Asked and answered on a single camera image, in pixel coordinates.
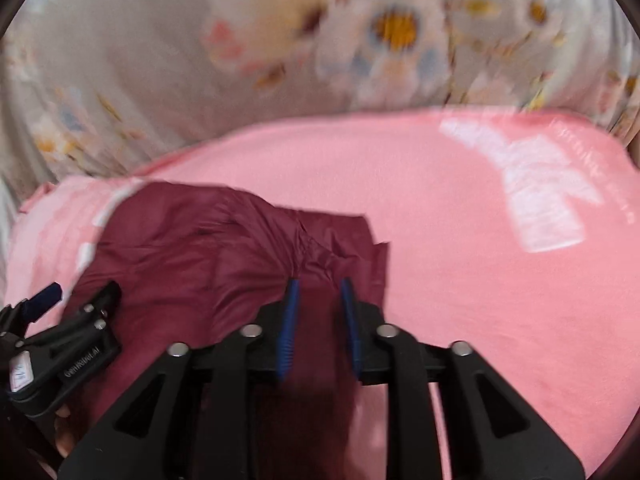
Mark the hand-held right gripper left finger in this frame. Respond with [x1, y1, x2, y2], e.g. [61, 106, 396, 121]
[59, 277, 302, 480]

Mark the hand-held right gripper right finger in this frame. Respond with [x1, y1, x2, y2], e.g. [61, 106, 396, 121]
[340, 276, 586, 480]

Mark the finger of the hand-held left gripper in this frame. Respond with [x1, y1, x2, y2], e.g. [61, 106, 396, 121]
[69, 280, 122, 332]
[0, 282, 64, 331]

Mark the maroon quilted puffer jacket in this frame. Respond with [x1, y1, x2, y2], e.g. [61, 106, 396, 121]
[65, 180, 391, 480]

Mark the person's left hand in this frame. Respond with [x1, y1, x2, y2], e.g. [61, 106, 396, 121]
[50, 402, 81, 461]

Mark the pink blanket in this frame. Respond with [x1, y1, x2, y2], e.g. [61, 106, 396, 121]
[5, 107, 638, 480]

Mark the grey floral quilt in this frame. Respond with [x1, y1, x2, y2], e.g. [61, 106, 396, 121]
[0, 0, 640, 201]

